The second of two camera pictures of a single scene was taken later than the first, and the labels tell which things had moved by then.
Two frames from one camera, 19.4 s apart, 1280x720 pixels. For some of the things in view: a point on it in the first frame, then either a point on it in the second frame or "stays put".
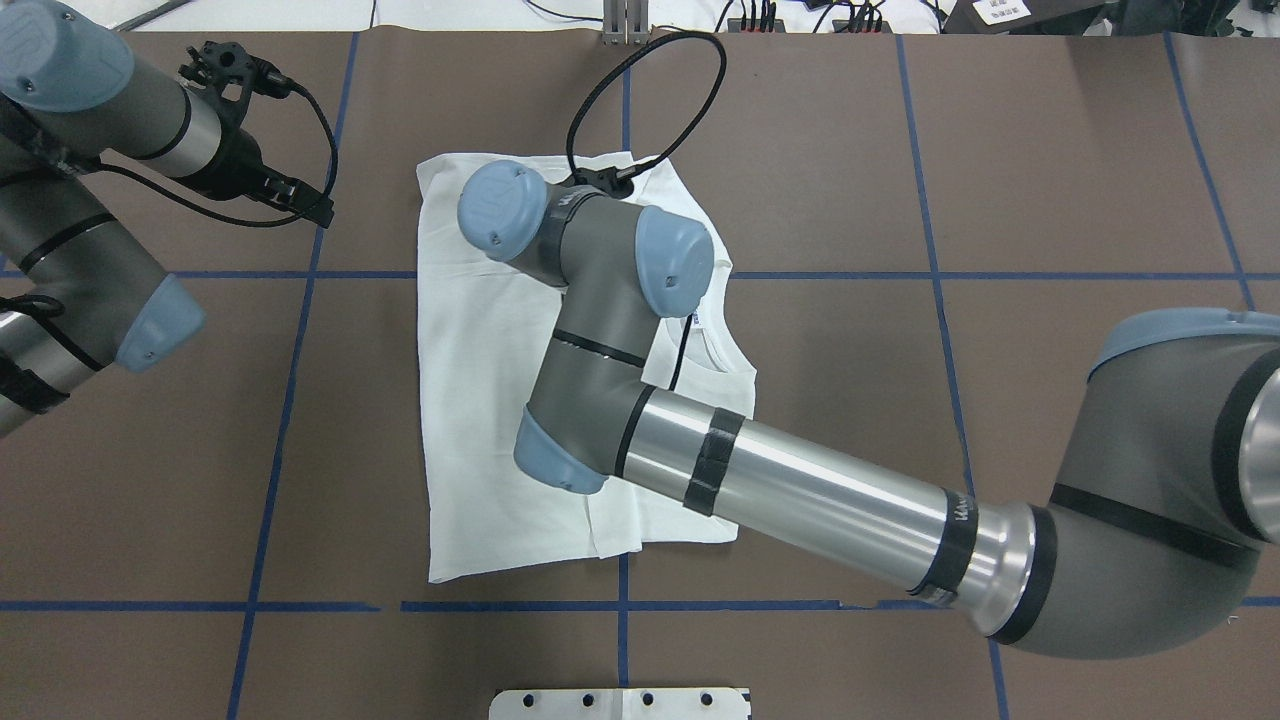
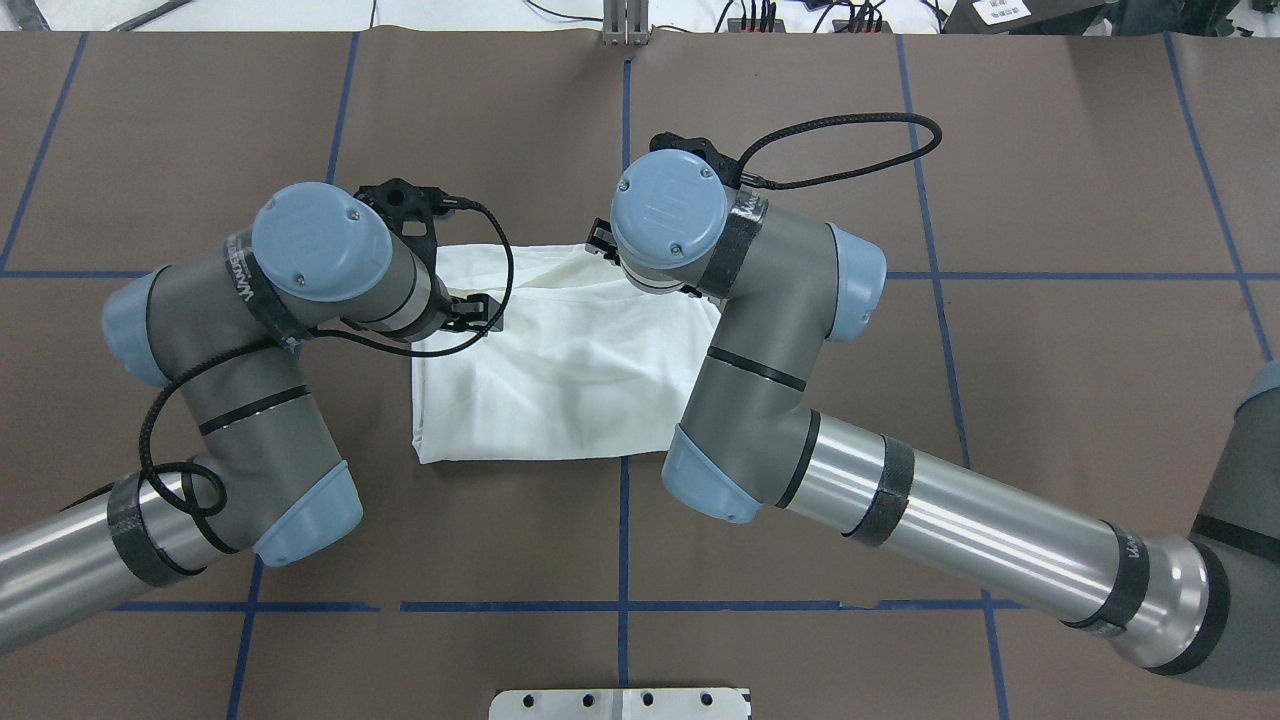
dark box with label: [1051, 17] stays put
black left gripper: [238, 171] → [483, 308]
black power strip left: [734, 25] stays put
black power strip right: [842, 26] stays put
